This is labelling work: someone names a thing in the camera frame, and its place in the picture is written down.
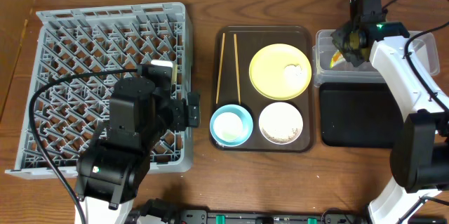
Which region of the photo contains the light blue bowl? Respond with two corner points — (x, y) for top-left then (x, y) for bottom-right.
(209, 104), (253, 147)

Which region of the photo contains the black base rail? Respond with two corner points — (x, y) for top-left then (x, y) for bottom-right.
(126, 198), (369, 224)

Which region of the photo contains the wooden chopstick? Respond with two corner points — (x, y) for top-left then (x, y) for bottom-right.
(215, 32), (225, 105)
(233, 33), (241, 105)

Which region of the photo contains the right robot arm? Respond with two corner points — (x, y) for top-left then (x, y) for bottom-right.
(331, 22), (448, 223)

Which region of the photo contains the green orange snack wrapper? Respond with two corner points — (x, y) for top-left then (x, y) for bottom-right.
(330, 51), (346, 69)

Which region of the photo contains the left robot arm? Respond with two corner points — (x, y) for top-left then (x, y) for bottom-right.
(75, 60), (200, 223)

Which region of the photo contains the white bowl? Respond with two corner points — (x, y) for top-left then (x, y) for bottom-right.
(258, 102), (304, 145)

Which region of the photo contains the yellow plate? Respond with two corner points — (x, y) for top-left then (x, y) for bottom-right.
(249, 44), (312, 100)

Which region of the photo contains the white tissue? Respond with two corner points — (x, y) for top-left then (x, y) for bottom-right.
(283, 65), (302, 86)

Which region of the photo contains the white cup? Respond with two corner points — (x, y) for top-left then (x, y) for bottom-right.
(213, 112), (243, 143)

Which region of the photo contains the black waste tray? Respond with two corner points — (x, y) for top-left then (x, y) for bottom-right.
(319, 82), (403, 149)

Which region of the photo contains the dark brown serving tray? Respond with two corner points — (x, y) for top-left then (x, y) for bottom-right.
(210, 26), (315, 153)

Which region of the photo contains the clear plastic bin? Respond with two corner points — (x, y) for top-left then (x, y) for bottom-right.
(312, 29), (440, 88)

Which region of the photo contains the grey plastic dish rack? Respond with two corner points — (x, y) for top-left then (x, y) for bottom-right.
(4, 2), (194, 180)

